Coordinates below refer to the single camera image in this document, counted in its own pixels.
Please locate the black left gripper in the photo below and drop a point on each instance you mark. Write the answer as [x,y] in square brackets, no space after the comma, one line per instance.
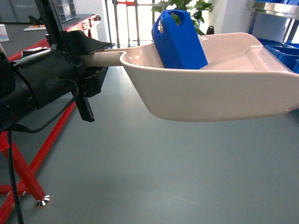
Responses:
[73,44]

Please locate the blue plastic part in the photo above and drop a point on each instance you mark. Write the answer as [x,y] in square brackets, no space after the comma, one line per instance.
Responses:
[177,42]

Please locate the beige plastic dustpan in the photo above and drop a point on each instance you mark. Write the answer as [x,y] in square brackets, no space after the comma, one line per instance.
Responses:
[242,80]

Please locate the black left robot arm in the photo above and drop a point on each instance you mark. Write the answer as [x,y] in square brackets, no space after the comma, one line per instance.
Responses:
[33,82]

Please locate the steel shelf rack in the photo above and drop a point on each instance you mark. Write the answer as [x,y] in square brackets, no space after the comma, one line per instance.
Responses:
[274,20]

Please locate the paper cup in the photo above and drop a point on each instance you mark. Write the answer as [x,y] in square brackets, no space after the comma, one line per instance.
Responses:
[3,34]

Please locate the green potted plant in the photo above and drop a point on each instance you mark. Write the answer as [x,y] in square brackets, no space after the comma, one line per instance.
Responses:
[195,8]

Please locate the yellow black traffic cone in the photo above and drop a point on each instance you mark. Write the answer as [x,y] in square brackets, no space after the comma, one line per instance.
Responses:
[210,30]

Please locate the blue storage bin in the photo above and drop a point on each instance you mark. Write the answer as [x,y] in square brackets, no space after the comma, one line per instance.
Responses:
[287,55]

